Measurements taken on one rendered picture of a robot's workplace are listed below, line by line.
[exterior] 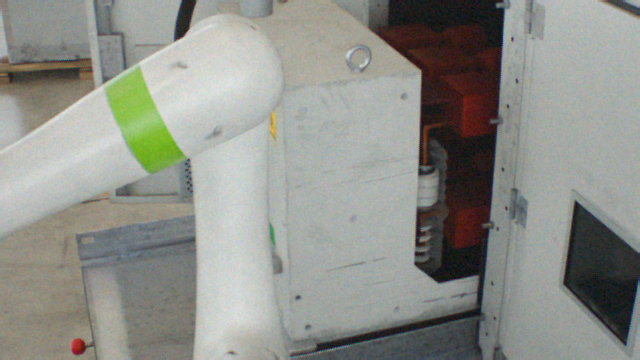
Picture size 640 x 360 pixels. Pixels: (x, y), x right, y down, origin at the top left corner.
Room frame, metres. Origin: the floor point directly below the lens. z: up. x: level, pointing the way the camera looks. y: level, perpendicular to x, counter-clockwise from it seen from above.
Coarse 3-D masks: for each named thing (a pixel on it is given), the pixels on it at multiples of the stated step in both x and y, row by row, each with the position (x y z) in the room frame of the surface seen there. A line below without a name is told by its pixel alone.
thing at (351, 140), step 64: (320, 0) 1.71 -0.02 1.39; (320, 64) 1.33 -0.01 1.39; (384, 64) 1.32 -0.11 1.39; (320, 128) 1.24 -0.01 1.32; (384, 128) 1.28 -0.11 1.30; (320, 192) 1.24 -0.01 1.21; (384, 192) 1.28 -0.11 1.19; (320, 256) 1.24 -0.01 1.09; (384, 256) 1.28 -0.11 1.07; (320, 320) 1.24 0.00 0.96; (384, 320) 1.28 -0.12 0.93
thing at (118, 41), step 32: (96, 0) 1.93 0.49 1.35; (128, 0) 1.93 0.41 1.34; (160, 0) 1.92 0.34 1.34; (224, 0) 1.92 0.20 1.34; (352, 0) 1.91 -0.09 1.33; (96, 32) 1.90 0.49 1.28; (128, 32) 1.93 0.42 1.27; (160, 32) 1.92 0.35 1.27; (96, 64) 1.90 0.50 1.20; (128, 64) 1.93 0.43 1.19; (128, 192) 1.91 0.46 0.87; (160, 192) 1.93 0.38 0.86
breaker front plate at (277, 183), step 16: (272, 144) 1.30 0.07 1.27; (272, 160) 1.30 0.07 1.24; (272, 176) 1.31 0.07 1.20; (272, 192) 1.31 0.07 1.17; (272, 208) 1.32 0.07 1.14; (272, 224) 1.32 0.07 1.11; (272, 256) 1.33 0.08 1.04; (288, 272) 1.23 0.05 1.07; (288, 288) 1.24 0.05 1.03; (288, 304) 1.24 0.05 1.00; (288, 320) 1.24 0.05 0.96
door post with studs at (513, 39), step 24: (504, 0) 1.29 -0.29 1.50; (504, 24) 1.30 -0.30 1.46; (504, 48) 1.29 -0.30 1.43; (504, 72) 1.29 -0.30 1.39; (504, 96) 1.29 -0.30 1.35; (504, 120) 1.27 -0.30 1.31; (504, 144) 1.27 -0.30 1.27; (504, 168) 1.26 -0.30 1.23; (504, 192) 1.25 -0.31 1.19; (504, 216) 1.25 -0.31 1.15; (504, 240) 1.24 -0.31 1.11; (504, 264) 1.23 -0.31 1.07; (480, 336) 1.29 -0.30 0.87
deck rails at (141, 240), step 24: (192, 216) 1.70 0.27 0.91; (96, 240) 1.64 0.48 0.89; (120, 240) 1.65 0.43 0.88; (144, 240) 1.67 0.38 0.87; (168, 240) 1.69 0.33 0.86; (192, 240) 1.70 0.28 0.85; (96, 264) 1.61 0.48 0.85; (408, 336) 1.26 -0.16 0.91; (432, 336) 1.27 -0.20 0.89; (456, 336) 1.29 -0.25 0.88
